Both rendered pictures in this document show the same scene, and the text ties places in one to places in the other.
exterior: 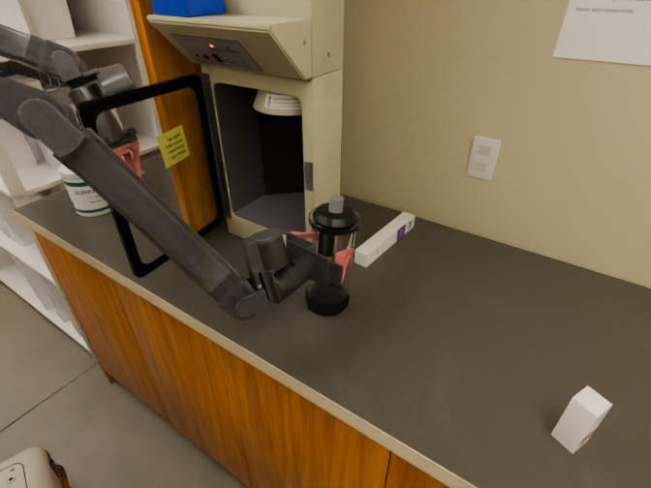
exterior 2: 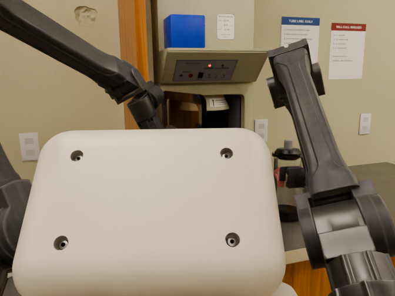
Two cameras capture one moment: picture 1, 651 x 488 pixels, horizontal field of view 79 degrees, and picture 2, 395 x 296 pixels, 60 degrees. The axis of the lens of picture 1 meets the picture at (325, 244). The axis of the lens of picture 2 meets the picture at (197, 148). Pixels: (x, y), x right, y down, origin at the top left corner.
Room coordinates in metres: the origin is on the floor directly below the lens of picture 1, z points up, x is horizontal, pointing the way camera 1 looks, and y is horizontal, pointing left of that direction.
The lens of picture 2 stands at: (0.21, 1.07, 1.43)
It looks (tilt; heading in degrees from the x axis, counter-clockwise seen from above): 12 degrees down; 309
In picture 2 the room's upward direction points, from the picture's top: 1 degrees counter-clockwise
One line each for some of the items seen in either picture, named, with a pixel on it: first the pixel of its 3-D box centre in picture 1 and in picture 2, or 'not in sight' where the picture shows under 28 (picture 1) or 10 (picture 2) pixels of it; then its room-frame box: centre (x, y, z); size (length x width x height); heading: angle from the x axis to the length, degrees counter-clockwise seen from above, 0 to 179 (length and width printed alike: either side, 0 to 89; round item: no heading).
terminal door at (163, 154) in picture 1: (167, 176); (182, 163); (0.84, 0.36, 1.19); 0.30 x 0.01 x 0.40; 151
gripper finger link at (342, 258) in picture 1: (334, 258); not in sight; (0.64, -0.02, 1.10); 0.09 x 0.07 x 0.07; 145
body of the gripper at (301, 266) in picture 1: (300, 267); (305, 178); (0.60, 0.05, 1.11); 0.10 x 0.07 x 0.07; 55
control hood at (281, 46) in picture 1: (228, 45); (214, 66); (0.85, 0.19, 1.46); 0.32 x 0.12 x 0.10; 56
